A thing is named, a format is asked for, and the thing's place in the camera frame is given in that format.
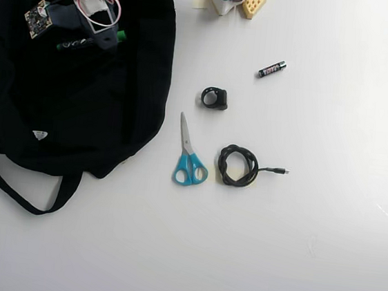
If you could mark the white navy gripper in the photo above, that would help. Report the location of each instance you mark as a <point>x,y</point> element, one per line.
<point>107,40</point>

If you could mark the green marker pen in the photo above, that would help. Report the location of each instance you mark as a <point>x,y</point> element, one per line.
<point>121,35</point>

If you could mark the yellow teal robot base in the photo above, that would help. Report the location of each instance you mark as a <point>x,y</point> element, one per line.
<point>252,5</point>

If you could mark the black fabric bag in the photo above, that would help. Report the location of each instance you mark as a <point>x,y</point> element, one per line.
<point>80,105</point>

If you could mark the black AAA battery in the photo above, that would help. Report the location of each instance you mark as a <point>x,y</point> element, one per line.
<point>272,69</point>

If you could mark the camera circuit board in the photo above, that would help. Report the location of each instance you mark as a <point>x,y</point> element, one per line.
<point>37,19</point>

